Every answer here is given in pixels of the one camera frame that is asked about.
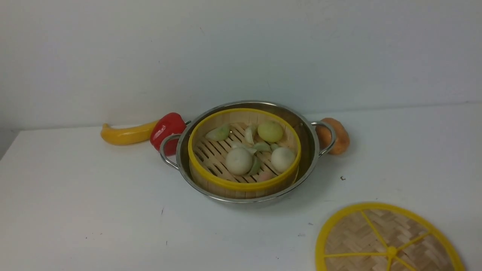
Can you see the bamboo steamer basket yellow rim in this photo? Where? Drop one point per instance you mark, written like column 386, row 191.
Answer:
column 206, row 158

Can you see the bamboo steamer lid yellow frame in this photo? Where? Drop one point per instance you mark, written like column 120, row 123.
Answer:
column 376, row 236

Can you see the stainless steel pot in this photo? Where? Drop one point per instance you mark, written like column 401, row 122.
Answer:
column 174, row 148

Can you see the pale dumpling near rim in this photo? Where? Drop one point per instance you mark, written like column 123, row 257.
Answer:
column 250, row 133

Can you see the small green dumpling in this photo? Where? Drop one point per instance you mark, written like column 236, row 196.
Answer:
column 262, row 147

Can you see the white round bun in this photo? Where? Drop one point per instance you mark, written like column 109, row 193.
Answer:
column 282, row 158
column 239, row 161

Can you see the yellow-green round bun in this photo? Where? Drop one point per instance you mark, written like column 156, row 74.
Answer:
column 270, row 131

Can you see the pink bun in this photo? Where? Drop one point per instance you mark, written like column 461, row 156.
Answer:
column 264, row 176

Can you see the red bell pepper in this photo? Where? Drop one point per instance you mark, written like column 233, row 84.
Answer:
column 171, row 123

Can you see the yellow banana-shaped squash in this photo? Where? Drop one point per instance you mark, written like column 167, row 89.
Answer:
column 127, row 136

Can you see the orange-brown potato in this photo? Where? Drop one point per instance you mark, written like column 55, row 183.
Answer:
column 342, row 141

